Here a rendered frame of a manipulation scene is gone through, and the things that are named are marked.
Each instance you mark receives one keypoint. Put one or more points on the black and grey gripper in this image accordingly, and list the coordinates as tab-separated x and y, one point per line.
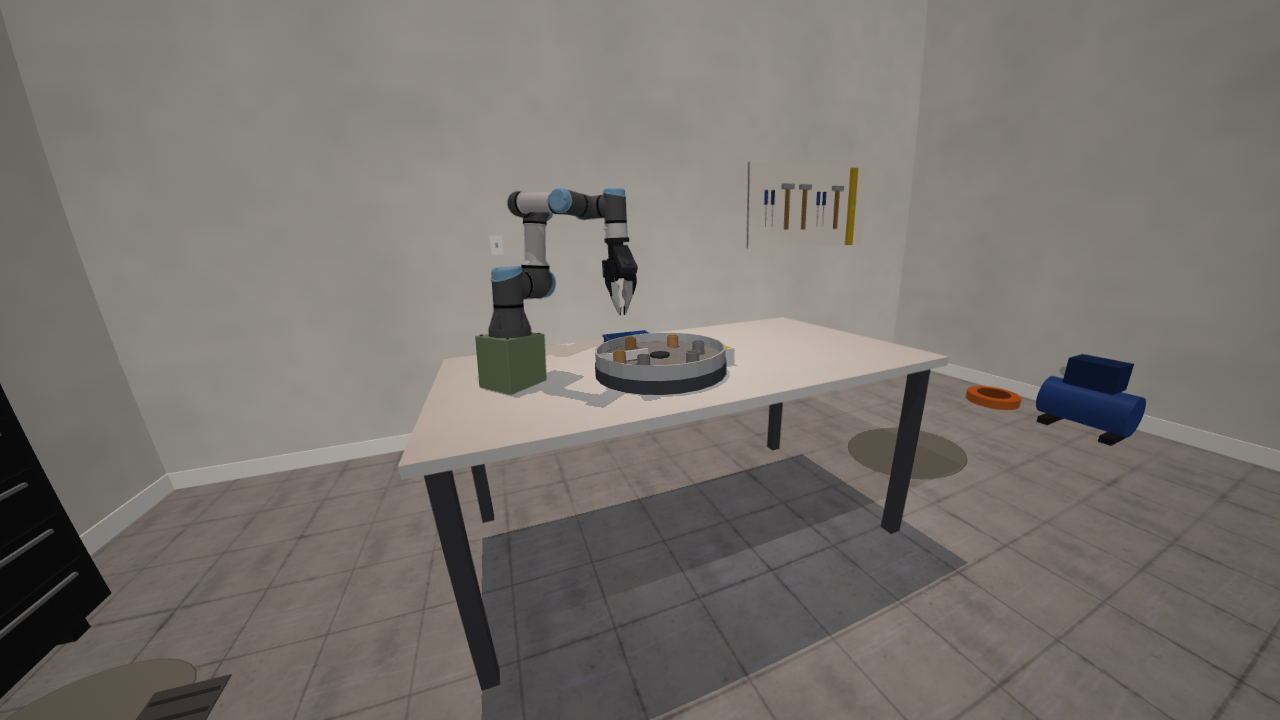
614	273

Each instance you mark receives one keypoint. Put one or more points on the blue crate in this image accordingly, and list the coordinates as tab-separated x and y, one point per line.
608	337

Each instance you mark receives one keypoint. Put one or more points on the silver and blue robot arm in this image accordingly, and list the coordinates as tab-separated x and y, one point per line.
512	284

